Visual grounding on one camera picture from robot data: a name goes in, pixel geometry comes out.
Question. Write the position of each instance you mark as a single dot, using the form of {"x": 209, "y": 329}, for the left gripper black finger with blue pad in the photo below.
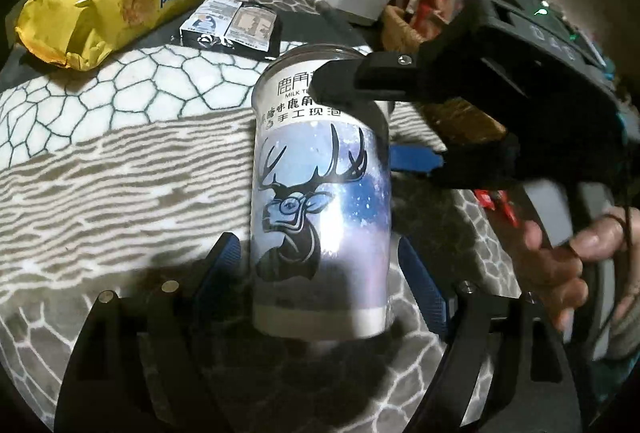
{"x": 532, "y": 388}
{"x": 137, "y": 365}

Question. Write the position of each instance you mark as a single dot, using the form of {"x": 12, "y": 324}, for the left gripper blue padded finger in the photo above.
{"x": 414, "y": 159}

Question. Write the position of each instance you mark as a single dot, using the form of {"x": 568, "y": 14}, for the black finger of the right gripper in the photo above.
{"x": 379, "y": 76}

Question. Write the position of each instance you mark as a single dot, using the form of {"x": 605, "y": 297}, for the deer print milk tea cup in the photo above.
{"x": 320, "y": 207}

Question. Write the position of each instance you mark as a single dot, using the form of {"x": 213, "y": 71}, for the black sesame snack packet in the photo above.
{"x": 245, "y": 29}

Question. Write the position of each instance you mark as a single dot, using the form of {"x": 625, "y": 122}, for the person's right hand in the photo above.
{"x": 555, "y": 274}

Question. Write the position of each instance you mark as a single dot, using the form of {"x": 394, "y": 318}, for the woven wicker basket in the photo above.
{"x": 456, "y": 121}

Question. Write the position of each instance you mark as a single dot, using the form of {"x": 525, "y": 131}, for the patterned grey white blanket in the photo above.
{"x": 125, "y": 176}

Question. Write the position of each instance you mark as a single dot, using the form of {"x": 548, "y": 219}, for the yellow Lemond biscuit pack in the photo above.
{"x": 80, "y": 34}

